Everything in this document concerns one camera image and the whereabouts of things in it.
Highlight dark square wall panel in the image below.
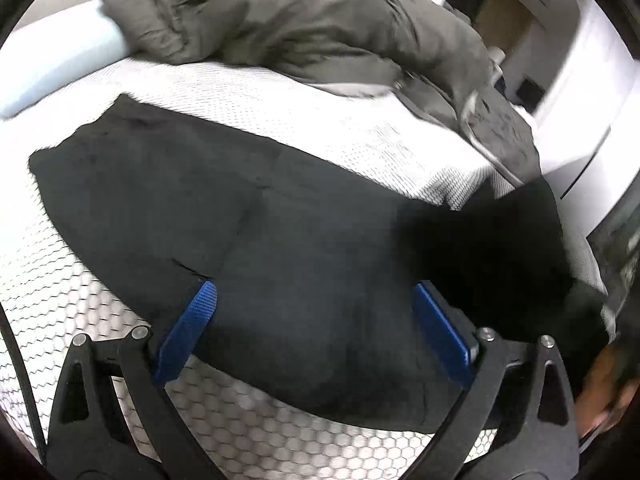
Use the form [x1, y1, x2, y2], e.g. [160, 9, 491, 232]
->
[517, 75, 547, 109]

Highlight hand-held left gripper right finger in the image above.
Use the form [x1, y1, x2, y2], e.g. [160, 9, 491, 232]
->
[411, 280, 582, 480]

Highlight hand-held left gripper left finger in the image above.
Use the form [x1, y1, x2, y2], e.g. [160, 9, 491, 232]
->
[44, 281, 221, 480]

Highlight light blue pillow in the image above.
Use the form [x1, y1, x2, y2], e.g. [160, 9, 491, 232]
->
[0, 2, 133, 121]

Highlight grey duvet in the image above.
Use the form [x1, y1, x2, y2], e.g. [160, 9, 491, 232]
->
[99, 0, 543, 196]

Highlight person's right hand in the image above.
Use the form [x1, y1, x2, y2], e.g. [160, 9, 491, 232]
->
[579, 346, 639, 436]

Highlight black cable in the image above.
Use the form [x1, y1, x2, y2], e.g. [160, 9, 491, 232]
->
[0, 305, 47, 458]

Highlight black pants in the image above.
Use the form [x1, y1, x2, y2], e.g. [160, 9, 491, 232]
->
[27, 92, 613, 433]

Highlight white cabinet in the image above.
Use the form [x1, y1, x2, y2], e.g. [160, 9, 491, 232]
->
[537, 0, 640, 228]

